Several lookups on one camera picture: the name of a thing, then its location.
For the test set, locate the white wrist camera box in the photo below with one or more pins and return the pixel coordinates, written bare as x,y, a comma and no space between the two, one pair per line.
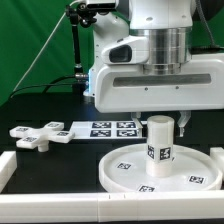
128,50

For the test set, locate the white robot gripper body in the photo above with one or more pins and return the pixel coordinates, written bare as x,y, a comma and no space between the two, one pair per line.
127,88

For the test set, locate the white round table top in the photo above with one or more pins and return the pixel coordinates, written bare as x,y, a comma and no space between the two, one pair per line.
124,170

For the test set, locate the white marker tag sheet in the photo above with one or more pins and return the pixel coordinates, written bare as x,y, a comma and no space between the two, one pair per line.
106,130

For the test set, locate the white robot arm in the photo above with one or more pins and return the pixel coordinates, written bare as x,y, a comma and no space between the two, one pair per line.
166,23

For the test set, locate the white left barrier block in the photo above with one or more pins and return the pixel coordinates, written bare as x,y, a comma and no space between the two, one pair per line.
8,164

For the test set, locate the white front barrier rail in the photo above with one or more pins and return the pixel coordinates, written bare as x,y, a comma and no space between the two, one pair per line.
106,207

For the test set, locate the silver black-tipped gripper finger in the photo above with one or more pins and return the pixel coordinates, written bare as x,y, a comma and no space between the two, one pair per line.
138,121
182,122

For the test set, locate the white cross-shaped table base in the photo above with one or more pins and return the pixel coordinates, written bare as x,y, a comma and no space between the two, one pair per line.
30,138

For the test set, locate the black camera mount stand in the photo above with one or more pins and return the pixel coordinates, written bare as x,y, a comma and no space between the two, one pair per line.
85,17

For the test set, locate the black rear camera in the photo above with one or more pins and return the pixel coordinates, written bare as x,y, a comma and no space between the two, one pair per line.
102,5

